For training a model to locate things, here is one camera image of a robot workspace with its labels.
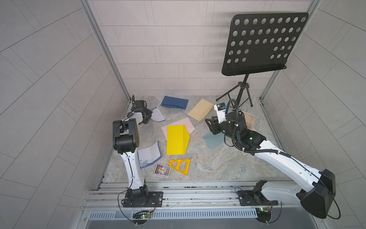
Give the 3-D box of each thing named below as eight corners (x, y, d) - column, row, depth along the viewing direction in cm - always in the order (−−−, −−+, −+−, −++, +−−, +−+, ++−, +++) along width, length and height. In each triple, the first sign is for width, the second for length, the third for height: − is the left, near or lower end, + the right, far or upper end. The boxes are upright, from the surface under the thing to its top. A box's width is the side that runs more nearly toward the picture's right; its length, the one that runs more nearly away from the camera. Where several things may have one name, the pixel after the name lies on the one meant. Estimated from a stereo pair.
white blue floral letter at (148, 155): (141, 168, 83) (139, 166, 79) (136, 153, 88) (135, 150, 85) (164, 157, 87) (163, 154, 84) (158, 143, 93) (157, 140, 90)
